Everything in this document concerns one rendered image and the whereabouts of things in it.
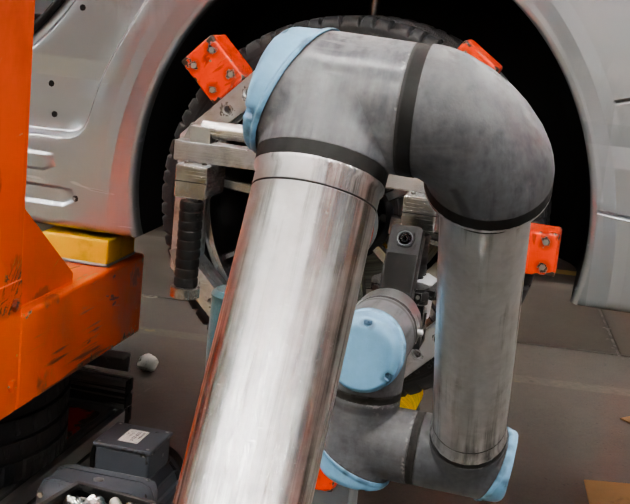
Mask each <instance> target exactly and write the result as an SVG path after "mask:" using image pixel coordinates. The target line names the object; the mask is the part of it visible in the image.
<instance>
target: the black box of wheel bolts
mask: <svg viewBox="0 0 630 504"><path fill-rule="evenodd" d="M39 504H163V503H159V502H155V501H152V500H148V499H144V498H141V497H137V496H133V495H129V494H126V493H122V492H118V491H115V490H111V489H107V488H104V487H100V486H96V485H92V484H89V483H85V482H81V481H75V482H74V483H72V484H70V485H69V486H67V487H65V488H64V489H62V490H60V491H59V492H57V493H55V494H54V495H52V496H50V497H49V498H47V499H45V500H44V501H42V502H40V503H39Z"/></svg>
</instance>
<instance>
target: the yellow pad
mask: <svg viewBox="0 0 630 504"><path fill-rule="evenodd" d="M43 234H44V235H45V236H46V238H47V239H48V240H49V242H50V243H51V244H52V246H53V247H54V248H55V250H56V251H57V252H58V254H59V255H60V256H61V258H62V259H63V260H64V261H68V262H74V263H81V264H87V265H93V266H99V267H109V266H111V265H113V264H115V263H117V262H120V261H122V260H124V259H126V258H128V257H130V256H132V255H134V254H135V251H134V238H133V237H127V236H120V235H114V234H107V233H100V232H94V231H87V230H81V229H74V228H68V227H61V226H55V227H53V228H50V229H47V230H45V231H43Z"/></svg>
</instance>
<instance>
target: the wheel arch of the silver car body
mask: <svg viewBox="0 0 630 504"><path fill-rule="evenodd" d="M369 3H370V0H203V1H202V2H201V3H200V4H199V5H198V7H197V8H196V9H195V10H194V11H193V12H192V14H191V15H190V16H189V18H188V19H187V20H186V21H185V23H184V24H183V26H182V27H181V28H180V30H179V31H178V33H177V34H176V36H175V37H174V39H173V40H172V42H171V43H170V45H169V47H168V49H167V50H166V52H165V54H164V56H163V57H162V59H161V61H160V63H159V65H158V67H157V69H156V71H155V74H154V76H153V78H152V81H151V83H150V85H149V88H148V91H147V93H146V96H145V99H144V102H143V105H142V108H141V111H140V115H139V118H138V122H137V126H136V130H135V135H134V139H133V145H132V151H131V157H130V166H129V176H128V213H129V224H130V229H131V233H132V234H131V236H132V237H138V236H141V235H143V234H145V233H147V232H150V231H152V230H154V229H156V228H158V227H160V226H163V220H162V217H163V216H164V215H165V214H164V213H162V203H163V202H164V200H163V199H162V186H163V184H164V183H165V181H164V180H163V177H164V171H166V170H167V168H166V167H165V165H166V160H167V156H168V155H169V154H171V153H170V152H169V149H170V145H171V142H172V140H173V139H175V136H174V134H175V131H176V129H177V126H178V124H179V122H181V121H183V120H182V116H183V114H184V112H185V110H187V109H189V107H188V105H189V103H190V102H191V100H192V99H193V98H196V93H197V91H198V90H199V89H200V86H199V85H198V83H197V82H196V81H195V79H194V78H193V77H192V76H191V74H190V73H189V72H188V70H187V69H186V68H185V67H184V65H183V64H182V60H183V59H184V58H185V57H186V56H187V55H188V54H190V53H191V52H192V51H193V50H194V49H195V48H196V47H198V46H199V45H200V44H201V43H202V42H203V41H204V40H205V39H207V38H208V37H209V36H210V35H223V34H224V35H226V36H227V37H228V38H229V40H230V41H231V42H232V44H233V45H234V46H235V47H236V49H237V50H238V51H239V50H240V49H241V48H244V47H246V45H247V44H249V43H251V42H252V41H254V40H256V39H260V38H261V36H263V35H265V34H267V33H269V32H271V31H276V29H279V28H281V27H284V26H287V25H290V24H294V23H296V22H300V21H304V20H311V19H313V18H320V17H324V18H325V17H327V16H344V15H368V10H369ZM379 15H383V16H393V17H400V18H403V19H410V20H414V21H416V22H419V23H424V24H427V25H430V26H433V27H434V28H436V29H440V30H443V31H445V32H447V34H449V35H453V36H455V37H457V38H458V39H460V40H462V41H463V42H464V41H465V40H470V39H472V40H474V41H475V42H476V43H477V44H479V45H480V46H481V47H482V48H483V49H484V50H485V51H486V52H487V53H489V54H490V55H491V56H492V57H493V58H494V59H495V60H496V61H497V62H499V63H500V64H501V65H502V66H503V69H502V71H501V72H502V73H503V75H504V76H505V77H506V78H507V79H508V81H509V82H510V83H511V84H512V85H513V86H514V87H515V88H516V89H517V90H518V92H519V93H520V94H521V95H522V96H523V97H524V98H525V99H526V100H527V102H528V103H529V105H530V106H531V108H532V109H533V111H534V112H535V114H536V115H537V117H538V118H539V120H540V121H541V123H542V124H543V126H544V129H545V131H546V133H547V136H548V138H549V141H550V143H551V147H552V151H553V155H554V165H555V173H554V182H553V190H552V195H551V214H550V216H549V218H550V225H551V226H558V227H561V228H562V236H561V243H560V249H559V256H558V258H560V259H562V260H565V261H567V262H569V263H570V264H572V265H573V266H574V267H575V268H576V270H577V272H576V277H575V281H574V286H573V291H572V295H571V298H570V302H571V303H573V304H575V305H577V304H578V299H579V297H580V295H581V292H582V290H583V287H584V284H585V281H586V278H587V274H588V270H589V267H590V262H591V258H592V253H593V247H594V240H595V232H596V220H597V214H598V211H597V177H596V166H595V157H594V151H593V144H592V139H591V134H590V130H589V125H588V121H587V118H586V114H585V110H584V107H583V104H582V101H581V98H580V95H579V92H578V90H577V87H576V85H575V82H574V80H573V78H572V75H571V73H570V71H569V69H568V67H567V65H566V63H565V61H564V59H563V57H562V55H561V53H560V51H559V50H558V48H557V46H556V44H555V43H554V42H555V41H553V40H552V38H551V36H550V35H549V33H548V32H547V30H546V29H545V28H544V26H543V25H542V23H541V22H540V21H539V19H538V18H537V17H536V15H535V14H534V13H533V12H532V11H531V9H530V8H529V7H528V6H527V5H526V4H525V3H524V2H523V0H381V5H380V12H379Z"/></svg>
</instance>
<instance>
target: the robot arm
mask: <svg viewBox="0 0 630 504"><path fill-rule="evenodd" d="M245 106H246V111H245V113H244V115H243V137H244V141H245V144H246V145H247V147H248V148H249V149H250V150H252V151H253V152H254V153H255V154H256V157H255V160H254V169H255V173H254V177H253V181H252V185H251V190H250V194H249V198H248V202H247V206H246V210H245V214H244V218H243V222H242V226H241V230H240V234H239V238H238V242H237V246H236V250H235V254H234V258H233V262H232V266H231V270H230V274H229V278H228V282H227V286H226V290H225V294H224V298H223V302H222V306H221V310H220V314H219V318H218V322H217V326H216V330H215V335H214V339H213V343H212V347H211V351H210V355H209V359H208V363H207V367H206V371H205V375H204V379H203V383H202V387H201V391H200V395H199V399H198V403H197V407H196V411H195V415H194V419H193V423H192V427H191V431H190V435H189V439H188V443H187V447H186V451H185V455H184V459H183V463H182V467H181V471H180V475H179V480H178V484H177V488H176V492H175V496H174V500H173V504H312V500H313V496H314V491H315V487H316V482H317V478H318V473H319V469H320V468H321V470H322V472H323V473H324V474H325V475H326V476H327V477H328V478H329V479H330V480H332V481H334V482H335V483H337V484H339V485H342V486H344V487H347V488H350V489H354V490H359V489H360V490H365V491H377V490H381V489H383V488H384V487H385V486H387V485H388V484H389V482H390V481H392V482H397V483H401V484H406V483H407V484H411V485H414V486H419V487H424V488H428V489H433V490H437V491H442V492H447V493H451V494H456V495H460V496H465V497H470V498H473V499H474V500H476V501H482V500H484V501H490V502H498V501H500V500H502V499H503V497H504V496H505V493H506V490H507V486H508V482H509V479H510V475H511V471H512V467H513V462H514V458H515V453H516V448H517V443H518V434H517V432H516V431H515V430H512V429H511V428H509V427H507V418H508V410H509V401H510V393H511V385H512V376H513V368H514V360H515V352H516V343H517V335H518V327H519V318H520V310H521V302H522V293H523V285H524V277H525V268H526V260H527V252H528V243H529V235H530V227H531V222H532V221H533V220H535V219H536V218H537V217H538V216H539V215H540V214H541V213H542V212H543V211H544V210H545V208H546V207H547V205H548V203H549V201H550V198H551V195H552V190H553V182H554V173H555V165H554V155H553V151H552V147H551V143H550V141H549V138H548V136H547V133H546V131H545V129H544V126H543V124H542V123H541V121H540V120H539V118H538V117H537V115H536V114H535V112H534V111H533V109H532V108H531V106H530V105H529V103H528V102H527V100H526V99H525V98H524V97H523V96H522V95H521V94H520V93H519V92H518V90H517V89H516V88H515V87H514V86H513V85H512V84H511V83H510V82H509V81H507V80H506V79H505V78H504V77H503V76H501V75H500V74H499V73H498V72H496V71H495V70H494V69H493V68H491V67H490V66H488V65H486V64H485V63H483V62H481V61H480V60H478V59H476V58H475V57H473V56H471V55H469V54H467V53H465V52H462V51H460V50H458V49H456V48H452V47H448V46H444V45H439V44H433V45H431V44H424V43H418V42H411V41H404V40H397V39H390V38H383V37H376V36H369V35H362V34H355V33H348V32H341V31H340V30H338V29H336V28H330V27H328V28H323V29H316V28H305V27H292V28H289V29H286V30H284V31H282V32H281V33H280V34H279V35H277V36H276V37H275V38H274V39H273V40H272V41H271V42H270V43H269V45H268V46H267V48H266V49H265V51H264V52H263V54H262V56H261V58H260V60H259V62H258V64H257V66H256V69H255V71H254V74H253V76H252V79H251V82H250V86H249V89H248V93H247V97H246V101H245ZM389 174H392V175H398V176H403V177H409V178H417V179H420V180H421V181H423V182H424V191H425V195H426V198H427V200H428V202H429V204H430V205H431V207H432V208H433V209H434V210H435V211H436V212H437V213H438V215H439V238H438V268H437V278H435V277H434V276H432V275H431V274H429V273H426V274H425V275H426V276H423V277H422V279H419V280H418V275H419V270H420V265H421V259H422V254H423V248H424V243H425V235H424V232H423V230H422V228H421V227H418V226H410V225H402V224H394V225H393V226H392V227H391V229H390V234H389V239H388V244H387V249H386V254H385V260H384V265H383V270H382V273H380V274H377V275H374V276H373V277H372V280H371V290H372V291H371V292H369V293H368V294H366V295H365V296H364V297H363V298H362V299H361V300H360V301H359V302H358V303H357V299H358V294H359V290H360V285H361V281H362V276H363V272H364V267H365V263H366V258H367V254H368V249H369V245H370V240H371V236H372V232H373V227H374V223H375V218H376V214H377V209H378V205H379V200H380V199H381V198H382V197H383V195H384V192H385V187H386V183H387V179H388V175H389ZM432 300H436V326H435V356H434V385H433V413H429V412H424V411H417V410H413V409H408V408H402V407H400V401H401V394H402V388H403V382H404V375H405V368H406V362H407V357H408V355H409V354H410V352H411V350H412V349H415V350H419V349H420V347H421V345H422V344H423V342H424V340H425V332H426V319H428V318H429V315H430V310H431V305H432ZM356 303H357V304H356ZM421 337H422V339H421ZM416 341H417V342H416ZM415 343H416V344H415Z"/></svg>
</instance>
